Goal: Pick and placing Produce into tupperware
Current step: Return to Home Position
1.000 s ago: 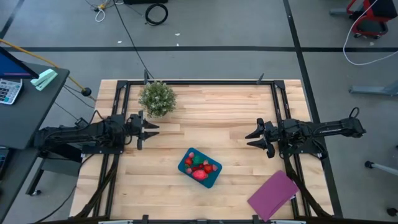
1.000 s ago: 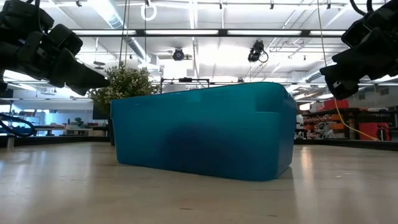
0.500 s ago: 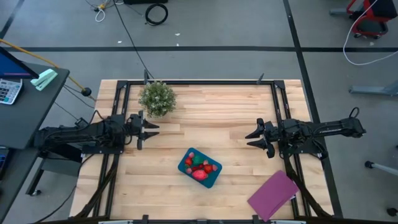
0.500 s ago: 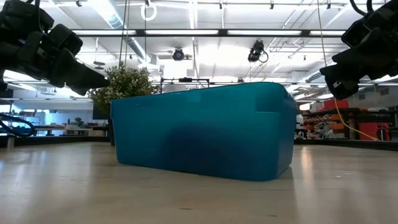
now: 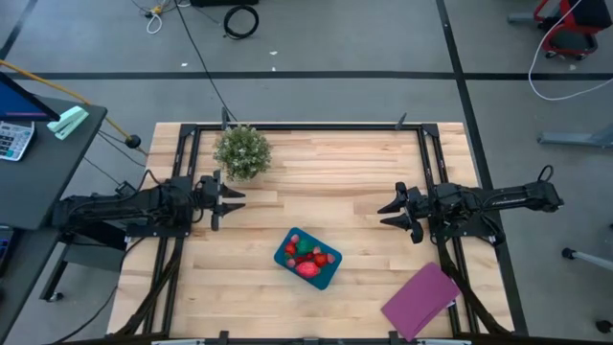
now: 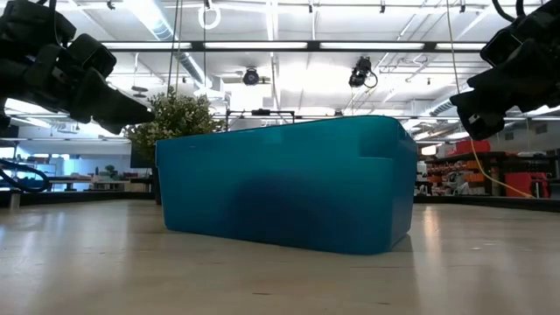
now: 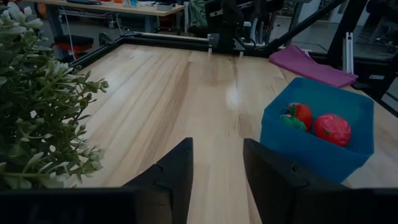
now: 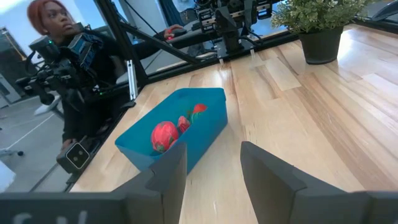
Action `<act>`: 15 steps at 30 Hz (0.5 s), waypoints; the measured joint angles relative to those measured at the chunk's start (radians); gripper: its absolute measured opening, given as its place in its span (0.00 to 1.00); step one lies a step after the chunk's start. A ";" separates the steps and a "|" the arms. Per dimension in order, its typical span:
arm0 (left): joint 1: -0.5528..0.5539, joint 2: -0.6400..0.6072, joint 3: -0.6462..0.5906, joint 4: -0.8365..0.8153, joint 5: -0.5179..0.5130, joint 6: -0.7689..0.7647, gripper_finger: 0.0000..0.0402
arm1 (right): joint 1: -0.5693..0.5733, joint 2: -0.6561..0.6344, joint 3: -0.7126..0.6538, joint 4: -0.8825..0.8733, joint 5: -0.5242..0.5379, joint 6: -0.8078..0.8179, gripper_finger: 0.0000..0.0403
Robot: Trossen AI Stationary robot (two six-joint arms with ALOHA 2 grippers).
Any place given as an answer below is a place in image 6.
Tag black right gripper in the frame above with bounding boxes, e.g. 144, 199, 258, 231
449, 7, 560, 142

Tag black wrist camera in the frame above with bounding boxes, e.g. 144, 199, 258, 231
66, 33, 118, 81
479, 27, 524, 68

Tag white hanging ring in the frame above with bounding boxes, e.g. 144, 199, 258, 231
197, 3, 222, 32

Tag large red storage bin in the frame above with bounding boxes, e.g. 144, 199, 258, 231
501, 171, 551, 200

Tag teal plastic tupperware tub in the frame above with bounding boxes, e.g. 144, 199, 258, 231
154, 114, 419, 256

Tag thin hanging cables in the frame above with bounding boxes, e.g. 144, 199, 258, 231
166, 0, 183, 98

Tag yellow cable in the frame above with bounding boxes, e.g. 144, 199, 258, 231
444, 0, 536, 200

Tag black aluminium table frame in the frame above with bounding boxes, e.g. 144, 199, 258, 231
0, 188, 560, 214

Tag green artificial potted plant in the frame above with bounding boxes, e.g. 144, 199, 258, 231
125, 87, 227, 206

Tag background office desk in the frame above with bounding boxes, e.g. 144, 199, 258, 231
47, 173, 157, 193

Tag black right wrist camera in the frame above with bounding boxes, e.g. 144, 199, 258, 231
479, 27, 524, 68

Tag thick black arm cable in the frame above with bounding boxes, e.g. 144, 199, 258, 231
0, 157, 52, 194

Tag black background monitor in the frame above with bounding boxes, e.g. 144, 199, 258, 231
129, 143, 158, 170

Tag round black ceiling device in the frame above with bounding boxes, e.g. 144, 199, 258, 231
241, 66, 261, 87

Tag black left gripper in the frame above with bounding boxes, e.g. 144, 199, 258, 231
0, 42, 155, 136

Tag black overhead camera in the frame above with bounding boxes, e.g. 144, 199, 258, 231
347, 55, 380, 90

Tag black storage shelf rack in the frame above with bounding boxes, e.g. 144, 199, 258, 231
415, 150, 560, 199

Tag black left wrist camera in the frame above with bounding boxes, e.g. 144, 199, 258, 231
66, 33, 118, 81

